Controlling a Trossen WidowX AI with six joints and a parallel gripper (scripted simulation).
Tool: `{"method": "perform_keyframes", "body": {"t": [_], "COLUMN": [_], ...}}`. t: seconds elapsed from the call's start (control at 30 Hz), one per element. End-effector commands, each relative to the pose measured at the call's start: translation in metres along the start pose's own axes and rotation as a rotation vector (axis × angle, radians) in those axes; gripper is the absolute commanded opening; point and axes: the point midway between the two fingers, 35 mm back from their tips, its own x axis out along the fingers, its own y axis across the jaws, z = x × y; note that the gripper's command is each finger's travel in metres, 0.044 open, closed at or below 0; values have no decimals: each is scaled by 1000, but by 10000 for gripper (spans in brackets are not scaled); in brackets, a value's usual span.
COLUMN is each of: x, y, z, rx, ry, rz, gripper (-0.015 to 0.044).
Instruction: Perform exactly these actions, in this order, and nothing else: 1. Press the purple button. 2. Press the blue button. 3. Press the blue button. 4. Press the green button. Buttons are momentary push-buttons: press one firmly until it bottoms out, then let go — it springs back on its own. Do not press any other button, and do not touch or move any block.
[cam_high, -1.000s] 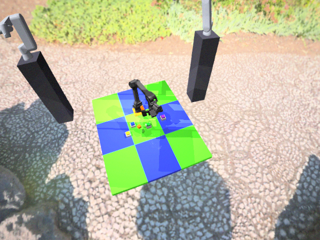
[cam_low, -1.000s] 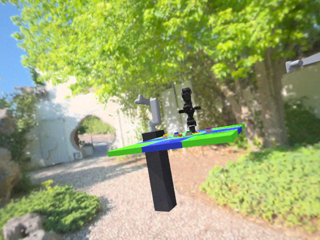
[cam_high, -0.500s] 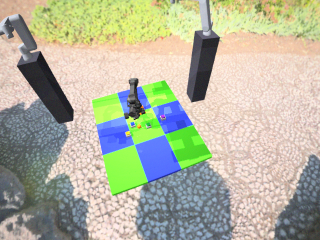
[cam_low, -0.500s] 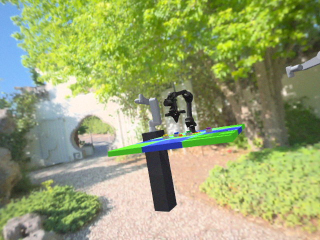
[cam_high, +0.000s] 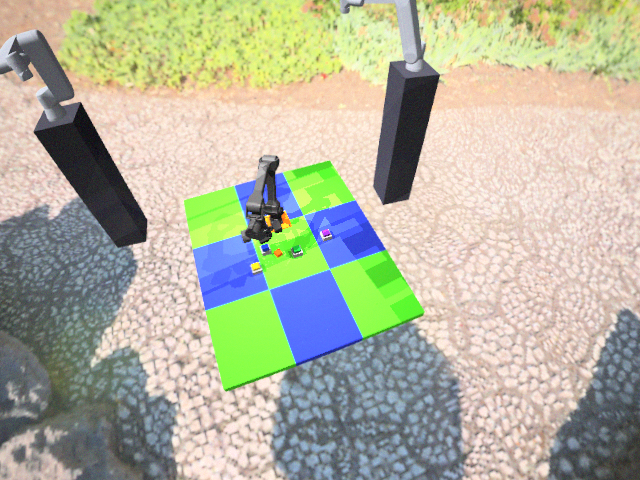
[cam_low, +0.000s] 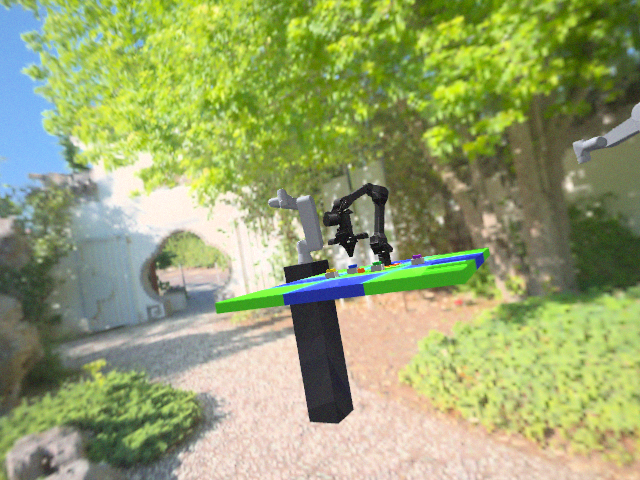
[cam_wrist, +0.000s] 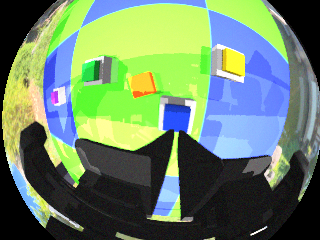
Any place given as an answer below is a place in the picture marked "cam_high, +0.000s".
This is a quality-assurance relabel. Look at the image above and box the blue button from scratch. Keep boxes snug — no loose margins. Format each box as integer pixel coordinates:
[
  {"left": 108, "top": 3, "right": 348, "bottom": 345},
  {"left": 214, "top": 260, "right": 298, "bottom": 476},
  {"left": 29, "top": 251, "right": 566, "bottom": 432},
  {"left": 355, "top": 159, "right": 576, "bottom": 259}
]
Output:
[{"left": 259, "top": 243, "right": 272, "bottom": 257}]

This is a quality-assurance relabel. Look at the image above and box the green button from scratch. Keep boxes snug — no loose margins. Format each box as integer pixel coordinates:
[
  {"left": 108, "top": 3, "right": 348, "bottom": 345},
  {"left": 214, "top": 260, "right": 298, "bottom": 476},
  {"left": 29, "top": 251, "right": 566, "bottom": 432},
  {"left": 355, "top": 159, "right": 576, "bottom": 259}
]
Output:
[{"left": 291, "top": 245, "right": 303, "bottom": 258}]

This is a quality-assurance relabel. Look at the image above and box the yellow button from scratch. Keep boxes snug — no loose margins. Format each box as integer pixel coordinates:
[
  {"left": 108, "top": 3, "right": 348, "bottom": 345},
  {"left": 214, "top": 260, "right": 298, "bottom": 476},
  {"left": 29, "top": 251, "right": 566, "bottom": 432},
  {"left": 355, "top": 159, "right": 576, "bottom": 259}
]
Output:
[{"left": 250, "top": 262, "right": 263, "bottom": 276}]

